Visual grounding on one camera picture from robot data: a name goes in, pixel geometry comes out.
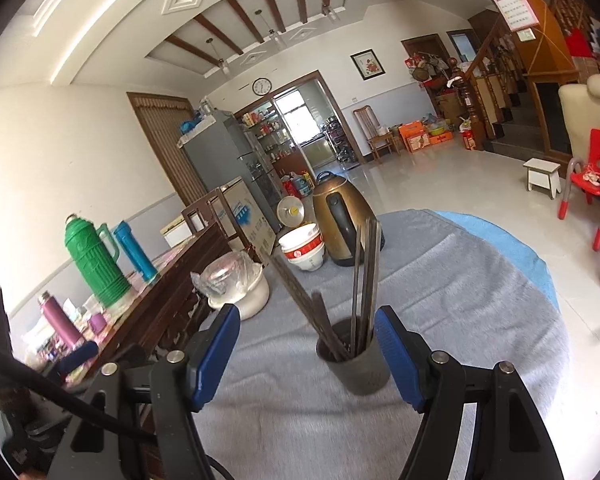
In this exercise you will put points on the gold electric kettle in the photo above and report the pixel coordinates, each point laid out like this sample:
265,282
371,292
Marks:
340,211

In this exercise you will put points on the blue thermos bottle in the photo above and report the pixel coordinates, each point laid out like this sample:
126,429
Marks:
132,249

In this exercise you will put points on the purple thermos bottle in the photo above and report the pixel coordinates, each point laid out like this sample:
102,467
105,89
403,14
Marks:
61,323

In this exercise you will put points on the framed wall picture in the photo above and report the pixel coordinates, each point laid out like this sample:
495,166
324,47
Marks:
367,64

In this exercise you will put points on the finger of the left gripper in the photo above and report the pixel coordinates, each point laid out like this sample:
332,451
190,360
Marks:
66,365

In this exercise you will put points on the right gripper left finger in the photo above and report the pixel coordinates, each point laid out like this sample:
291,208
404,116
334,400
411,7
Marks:
208,354

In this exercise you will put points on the wall calendar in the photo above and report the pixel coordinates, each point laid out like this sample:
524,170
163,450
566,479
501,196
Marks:
518,14

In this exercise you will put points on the white chest freezer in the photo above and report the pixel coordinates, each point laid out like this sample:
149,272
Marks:
242,219

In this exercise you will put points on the grey chopstick in holder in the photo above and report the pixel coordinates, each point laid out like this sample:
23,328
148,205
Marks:
305,304
312,309

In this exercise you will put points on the dark carved wooden chair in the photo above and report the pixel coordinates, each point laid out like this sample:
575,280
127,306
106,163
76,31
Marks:
166,313

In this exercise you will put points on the dark metal utensil holder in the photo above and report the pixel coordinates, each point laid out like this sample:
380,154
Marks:
361,375

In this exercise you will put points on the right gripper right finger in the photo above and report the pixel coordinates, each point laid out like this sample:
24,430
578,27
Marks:
406,354

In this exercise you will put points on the grey refrigerator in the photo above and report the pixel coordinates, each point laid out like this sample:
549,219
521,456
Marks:
222,149

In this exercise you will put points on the red white bowl stack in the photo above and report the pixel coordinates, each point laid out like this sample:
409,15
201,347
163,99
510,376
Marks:
304,247

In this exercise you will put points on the wooden chair by wall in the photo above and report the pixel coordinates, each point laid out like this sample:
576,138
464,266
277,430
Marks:
378,137

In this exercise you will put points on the small white stool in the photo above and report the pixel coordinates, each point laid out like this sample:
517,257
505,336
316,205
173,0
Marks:
543,174

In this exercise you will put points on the dark chopstick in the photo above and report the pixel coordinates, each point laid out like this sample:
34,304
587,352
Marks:
354,305
376,272
369,268
329,346

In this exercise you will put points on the green thermos jug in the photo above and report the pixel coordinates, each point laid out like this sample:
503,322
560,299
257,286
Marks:
95,254

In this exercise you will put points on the red plastic child chair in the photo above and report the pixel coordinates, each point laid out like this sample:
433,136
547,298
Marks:
585,176

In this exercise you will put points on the white bowl with plastic bag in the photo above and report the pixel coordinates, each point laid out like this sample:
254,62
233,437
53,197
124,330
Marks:
235,279

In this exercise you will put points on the round wall clock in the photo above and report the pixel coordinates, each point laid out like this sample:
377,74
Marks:
262,86

